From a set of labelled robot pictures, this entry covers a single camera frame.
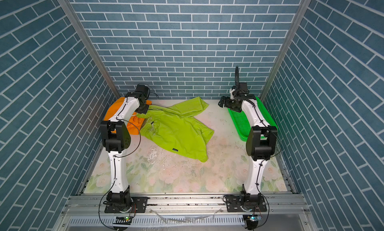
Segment orange shorts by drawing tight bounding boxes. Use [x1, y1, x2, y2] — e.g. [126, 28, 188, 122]
[104, 97, 145, 135]

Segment green perforated plastic basket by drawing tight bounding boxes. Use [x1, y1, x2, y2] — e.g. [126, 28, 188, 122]
[228, 97, 278, 141]

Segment light green garment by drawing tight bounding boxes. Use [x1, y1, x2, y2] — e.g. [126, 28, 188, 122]
[137, 97, 214, 162]

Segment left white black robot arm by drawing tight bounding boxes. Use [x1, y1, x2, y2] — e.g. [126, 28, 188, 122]
[100, 91, 149, 213]

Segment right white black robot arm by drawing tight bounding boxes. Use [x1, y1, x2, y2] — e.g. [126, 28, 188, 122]
[218, 94, 278, 205]

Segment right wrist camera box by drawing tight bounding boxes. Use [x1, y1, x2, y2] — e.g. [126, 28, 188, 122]
[230, 82, 250, 97]

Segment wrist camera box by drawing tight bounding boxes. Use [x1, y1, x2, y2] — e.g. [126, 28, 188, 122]
[135, 83, 151, 100]
[230, 82, 250, 97]

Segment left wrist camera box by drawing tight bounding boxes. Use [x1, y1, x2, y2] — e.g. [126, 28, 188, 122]
[135, 83, 151, 100]

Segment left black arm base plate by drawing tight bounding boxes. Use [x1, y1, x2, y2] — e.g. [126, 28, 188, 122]
[103, 197, 149, 214]

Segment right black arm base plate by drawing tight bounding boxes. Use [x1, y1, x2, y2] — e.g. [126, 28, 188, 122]
[223, 194, 268, 213]

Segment aluminium front rail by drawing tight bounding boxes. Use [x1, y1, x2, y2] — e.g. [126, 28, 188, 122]
[59, 192, 313, 217]

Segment right aluminium corner post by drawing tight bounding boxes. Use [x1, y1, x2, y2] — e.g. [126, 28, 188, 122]
[260, 0, 312, 101]

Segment aluminium corner post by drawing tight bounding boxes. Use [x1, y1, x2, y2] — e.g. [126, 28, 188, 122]
[260, 0, 312, 101]
[57, 0, 120, 98]

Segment left aluminium corner post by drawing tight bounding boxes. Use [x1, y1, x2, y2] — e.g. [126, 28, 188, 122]
[57, 0, 120, 98]

